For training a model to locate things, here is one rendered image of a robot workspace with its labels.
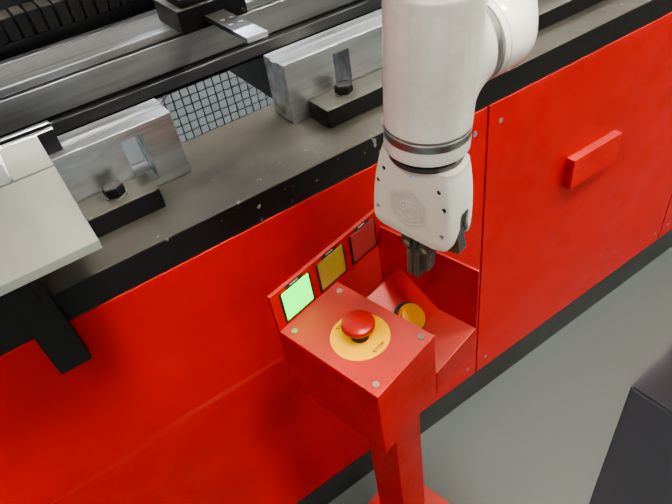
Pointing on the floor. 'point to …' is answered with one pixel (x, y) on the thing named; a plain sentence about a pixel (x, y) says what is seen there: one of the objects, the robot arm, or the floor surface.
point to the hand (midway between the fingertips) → (420, 256)
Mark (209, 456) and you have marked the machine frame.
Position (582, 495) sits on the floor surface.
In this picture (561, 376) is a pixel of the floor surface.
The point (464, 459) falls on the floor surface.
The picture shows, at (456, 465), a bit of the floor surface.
